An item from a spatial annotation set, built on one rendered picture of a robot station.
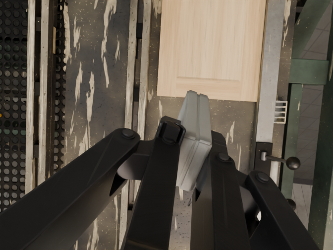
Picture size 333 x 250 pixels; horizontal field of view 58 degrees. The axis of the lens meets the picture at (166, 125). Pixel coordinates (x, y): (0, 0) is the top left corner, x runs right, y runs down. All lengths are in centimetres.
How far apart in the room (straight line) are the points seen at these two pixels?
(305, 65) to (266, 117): 23
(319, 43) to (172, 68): 180
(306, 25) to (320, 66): 30
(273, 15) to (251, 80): 20
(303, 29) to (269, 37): 41
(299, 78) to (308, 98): 202
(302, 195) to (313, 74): 366
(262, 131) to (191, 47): 34
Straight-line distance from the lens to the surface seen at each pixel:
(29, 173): 99
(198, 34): 96
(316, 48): 263
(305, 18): 134
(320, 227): 114
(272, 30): 98
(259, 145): 96
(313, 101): 315
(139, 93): 88
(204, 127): 15
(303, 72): 109
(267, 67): 97
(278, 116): 100
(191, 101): 18
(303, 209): 459
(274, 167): 101
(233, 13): 99
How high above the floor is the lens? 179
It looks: 33 degrees down
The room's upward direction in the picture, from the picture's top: 177 degrees counter-clockwise
